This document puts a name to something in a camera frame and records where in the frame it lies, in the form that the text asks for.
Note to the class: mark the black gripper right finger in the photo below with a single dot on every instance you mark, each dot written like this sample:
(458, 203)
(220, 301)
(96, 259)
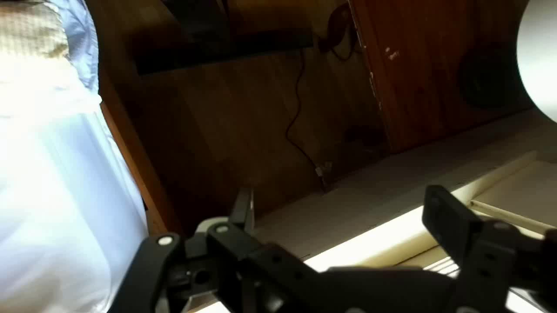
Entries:
(493, 254)

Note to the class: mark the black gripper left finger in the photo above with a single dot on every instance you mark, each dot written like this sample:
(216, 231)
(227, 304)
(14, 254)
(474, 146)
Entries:
(174, 261)

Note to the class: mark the lavender bed sheet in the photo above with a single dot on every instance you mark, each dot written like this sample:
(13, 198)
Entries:
(53, 191)

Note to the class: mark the white lamp shade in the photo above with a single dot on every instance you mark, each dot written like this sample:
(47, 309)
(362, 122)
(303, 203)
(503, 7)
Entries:
(542, 63)

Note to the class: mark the brown wooden side table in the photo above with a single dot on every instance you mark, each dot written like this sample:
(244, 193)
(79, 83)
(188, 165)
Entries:
(423, 63)

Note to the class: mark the black power box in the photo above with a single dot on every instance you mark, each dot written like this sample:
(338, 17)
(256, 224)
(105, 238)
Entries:
(220, 52)

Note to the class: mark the cream rumpled blanket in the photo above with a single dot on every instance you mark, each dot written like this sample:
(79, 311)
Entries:
(28, 28)

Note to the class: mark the wooden bunk bed frame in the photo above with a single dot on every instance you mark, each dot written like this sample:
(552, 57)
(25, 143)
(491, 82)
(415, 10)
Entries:
(141, 174)

